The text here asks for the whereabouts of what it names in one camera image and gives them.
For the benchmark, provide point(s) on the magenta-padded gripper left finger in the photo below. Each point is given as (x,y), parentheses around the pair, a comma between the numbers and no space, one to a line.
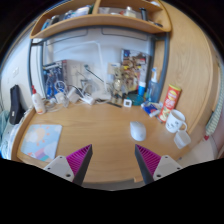
(63,165)

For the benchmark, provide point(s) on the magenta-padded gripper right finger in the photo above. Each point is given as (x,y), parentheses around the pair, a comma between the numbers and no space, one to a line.
(163,165)

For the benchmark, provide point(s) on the grey computer mouse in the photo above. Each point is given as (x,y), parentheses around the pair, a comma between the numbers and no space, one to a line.
(137,130)

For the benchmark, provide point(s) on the pastel sun print mouse pad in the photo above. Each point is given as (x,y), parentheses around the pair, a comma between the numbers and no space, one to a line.
(41,141)

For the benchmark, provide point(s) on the white mug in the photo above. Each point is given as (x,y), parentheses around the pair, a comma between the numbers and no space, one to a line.
(174,121)

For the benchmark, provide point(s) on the checkered bedding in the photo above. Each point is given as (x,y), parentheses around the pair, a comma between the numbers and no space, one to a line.
(11,143)

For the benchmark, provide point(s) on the blue tissue pack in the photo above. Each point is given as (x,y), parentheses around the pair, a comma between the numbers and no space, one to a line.
(150,109)

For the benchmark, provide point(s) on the red chip can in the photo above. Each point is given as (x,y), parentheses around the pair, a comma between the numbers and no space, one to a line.
(169,101)

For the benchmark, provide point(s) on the white charger block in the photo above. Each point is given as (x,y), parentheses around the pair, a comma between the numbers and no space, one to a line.
(60,98)
(72,95)

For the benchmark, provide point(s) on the teal round dish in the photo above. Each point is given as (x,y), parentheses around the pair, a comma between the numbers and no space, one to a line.
(138,100)

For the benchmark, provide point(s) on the white power strip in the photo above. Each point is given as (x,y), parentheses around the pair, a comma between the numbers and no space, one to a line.
(87,99)

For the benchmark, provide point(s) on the green checkered cloth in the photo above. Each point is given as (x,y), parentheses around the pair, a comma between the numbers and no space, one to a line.
(215,116)

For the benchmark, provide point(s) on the small white square clock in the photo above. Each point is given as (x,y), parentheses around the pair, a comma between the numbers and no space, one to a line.
(127,103)

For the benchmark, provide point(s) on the teal cloth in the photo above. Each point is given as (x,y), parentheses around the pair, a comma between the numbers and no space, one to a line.
(3,121)

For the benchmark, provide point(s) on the black bag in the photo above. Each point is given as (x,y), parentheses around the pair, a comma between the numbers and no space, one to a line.
(16,105)

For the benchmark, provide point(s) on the blue spray bottle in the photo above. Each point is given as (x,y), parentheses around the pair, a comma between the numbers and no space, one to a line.
(153,88)

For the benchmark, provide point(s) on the flat black strip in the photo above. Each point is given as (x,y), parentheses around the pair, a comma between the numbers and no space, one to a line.
(114,104)

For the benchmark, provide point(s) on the blue white-capped tube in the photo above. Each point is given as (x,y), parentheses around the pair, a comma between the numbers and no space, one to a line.
(141,88)

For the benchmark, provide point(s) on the blue robot model kit box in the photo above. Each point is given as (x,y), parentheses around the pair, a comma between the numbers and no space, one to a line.
(52,78)

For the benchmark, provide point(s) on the golden robot model figure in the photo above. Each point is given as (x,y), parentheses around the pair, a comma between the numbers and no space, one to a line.
(117,83)

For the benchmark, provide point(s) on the colourful printed box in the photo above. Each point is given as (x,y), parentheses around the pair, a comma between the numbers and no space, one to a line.
(136,63)

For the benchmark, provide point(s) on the wooden shelf unit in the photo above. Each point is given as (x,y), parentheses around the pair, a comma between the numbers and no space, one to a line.
(100,20)

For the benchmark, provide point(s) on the white wall switch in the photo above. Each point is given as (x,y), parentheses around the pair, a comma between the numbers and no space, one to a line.
(15,72)

